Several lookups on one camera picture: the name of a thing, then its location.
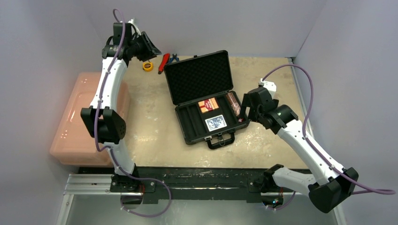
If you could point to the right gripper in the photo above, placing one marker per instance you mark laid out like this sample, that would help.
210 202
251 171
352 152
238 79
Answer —
251 103

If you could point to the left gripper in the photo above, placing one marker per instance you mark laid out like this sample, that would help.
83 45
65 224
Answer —
150 51

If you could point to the blue playing card deck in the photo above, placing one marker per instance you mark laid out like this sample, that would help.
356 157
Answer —
215 123

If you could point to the black poker carrying case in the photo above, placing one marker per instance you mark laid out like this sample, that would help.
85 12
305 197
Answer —
196 79

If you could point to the red Texas Hold'em card deck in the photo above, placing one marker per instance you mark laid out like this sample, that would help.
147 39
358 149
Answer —
208 105

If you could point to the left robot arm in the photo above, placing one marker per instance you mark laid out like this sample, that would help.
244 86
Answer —
101 119

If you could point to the yellow tape measure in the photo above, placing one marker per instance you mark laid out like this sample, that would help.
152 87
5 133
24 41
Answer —
147 66

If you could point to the orange plastic storage bin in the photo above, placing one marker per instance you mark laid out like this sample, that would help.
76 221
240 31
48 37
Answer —
72 144

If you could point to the red handled pliers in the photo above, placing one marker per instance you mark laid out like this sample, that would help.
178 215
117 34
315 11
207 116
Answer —
163 63

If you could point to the blue handled cutters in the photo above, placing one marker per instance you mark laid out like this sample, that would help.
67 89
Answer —
173 58

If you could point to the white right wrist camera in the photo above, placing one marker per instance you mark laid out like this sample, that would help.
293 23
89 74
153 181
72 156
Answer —
270 86

